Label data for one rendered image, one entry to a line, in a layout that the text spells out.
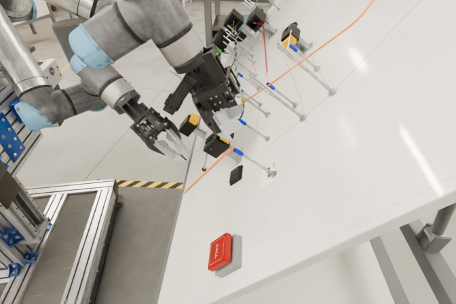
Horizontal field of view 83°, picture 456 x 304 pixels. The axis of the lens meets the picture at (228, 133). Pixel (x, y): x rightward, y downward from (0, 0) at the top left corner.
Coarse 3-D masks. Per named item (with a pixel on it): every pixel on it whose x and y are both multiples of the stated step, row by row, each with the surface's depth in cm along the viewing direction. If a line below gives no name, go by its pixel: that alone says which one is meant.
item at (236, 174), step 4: (236, 168) 61; (240, 168) 60; (232, 172) 62; (236, 172) 60; (240, 172) 59; (232, 176) 60; (236, 176) 59; (240, 176) 58; (232, 180) 60; (236, 180) 59; (232, 184) 60
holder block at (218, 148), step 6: (210, 138) 63; (216, 138) 59; (210, 144) 60; (216, 144) 60; (222, 144) 60; (228, 144) 61; (204, 150) 62; (210, 150) 62; (216, 150) 62; (222, 150) 61; (216, 156) 63
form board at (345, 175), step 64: (320, 0) 76; (384, 0) 50; (448, 0) 37; (256, 64) 93; (320, 64) 56; (384, 64) 40; (448, 64) 32; (256, 128) 66; (320, 128) 45; (384, 128) 34; (448, 128) 28; (192, 192) 79; (256, 192) 51; (320, 192) 37; (384, 192) 30; (448, 192) 25; (192, 256) 58; (256, 256) 41; (320, 256) 33
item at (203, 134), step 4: (188, 116) 95; (184, 120) 97; (188, 120) 93; (180, 124) 98; (184, 124) 93; (188, 124) 93; (192, 124) 93; (196, 124) 95; (180, 128) 94; (184, 128) 94; (188, 128) 94; (192, 128) 94; (196, 128) 98; (180, 132) 96; (184, 132) 96; (188, 132) 95; (196, 132) 97; (200, 132) 97; (204, 132) 99; (188, 136) 97; (200, 136) 98; (204, 136) 98
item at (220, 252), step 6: (228, 234) 46; (216, 240) 47; (222, 240) 45; (228, 240) 45; (210, 246) 47; (216, 246) 46; (222, 246) 44; (228, 246) 44; (210, 252) 46; (216, 252) 45; (222, 252) 43; (228, 252) 43; (210, 258) 45; (216, 258) 44; (222, 258) 43; (228, 258) 43; (210, 264) 44; (216, 264) 43; (222, 264) 43; (210, 270) 44
